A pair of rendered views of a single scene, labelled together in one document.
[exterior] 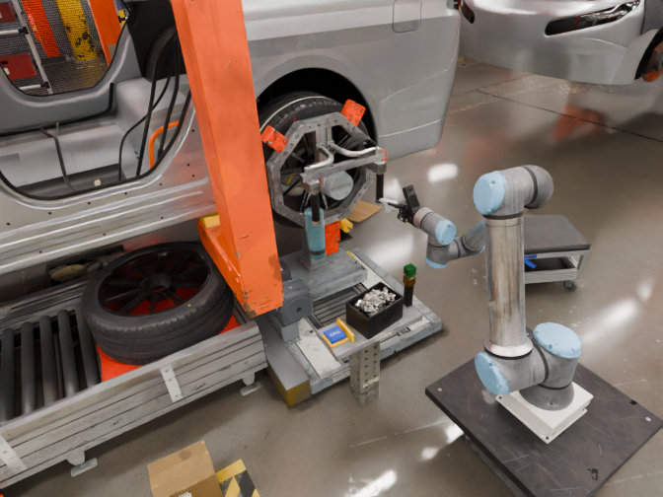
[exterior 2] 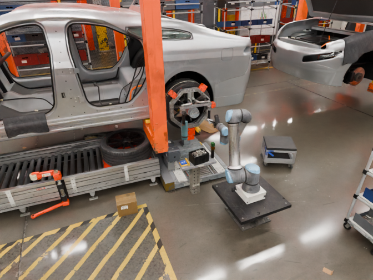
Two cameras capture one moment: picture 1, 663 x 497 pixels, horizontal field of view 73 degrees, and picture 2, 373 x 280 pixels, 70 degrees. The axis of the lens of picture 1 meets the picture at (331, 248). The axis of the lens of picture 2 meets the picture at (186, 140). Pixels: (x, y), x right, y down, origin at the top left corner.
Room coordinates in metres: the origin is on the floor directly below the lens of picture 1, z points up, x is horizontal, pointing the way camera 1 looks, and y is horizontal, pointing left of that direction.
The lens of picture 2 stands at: (-1.22, -0.41, 2.23)
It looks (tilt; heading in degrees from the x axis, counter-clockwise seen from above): 30 degrees down; 9
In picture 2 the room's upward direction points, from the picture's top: 1 degrees counter-clockwise
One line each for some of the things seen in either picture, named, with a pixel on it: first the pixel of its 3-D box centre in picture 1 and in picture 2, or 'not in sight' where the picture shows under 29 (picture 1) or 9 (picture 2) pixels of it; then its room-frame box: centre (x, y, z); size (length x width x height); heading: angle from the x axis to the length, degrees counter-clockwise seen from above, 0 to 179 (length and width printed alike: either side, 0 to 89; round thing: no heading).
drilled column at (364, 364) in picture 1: (364, 364); (194, 178); (1.36, -0.12, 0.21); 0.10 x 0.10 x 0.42; 28
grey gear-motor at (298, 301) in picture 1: (281, 295); (170, 153); (1.81, 0.27, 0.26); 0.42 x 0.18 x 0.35; 28
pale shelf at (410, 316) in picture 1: (370, 324); (196, 162); (1.38, -0.14, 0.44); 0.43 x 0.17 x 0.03; 118
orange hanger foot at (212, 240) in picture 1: (226, 232); (152, 125); (1.77, 0.48, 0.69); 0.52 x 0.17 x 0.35; 28
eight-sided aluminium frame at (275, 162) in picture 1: (323, 174); (190, 108); (2.00, 0.02, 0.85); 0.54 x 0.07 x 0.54; 118
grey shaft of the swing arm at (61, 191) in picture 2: not in sight; (61, 187); (0.89, 1.33, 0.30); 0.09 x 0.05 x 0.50; 118
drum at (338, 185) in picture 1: (330, 178); (191, 110); (1.93, -0.01, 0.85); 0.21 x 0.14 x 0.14; 28
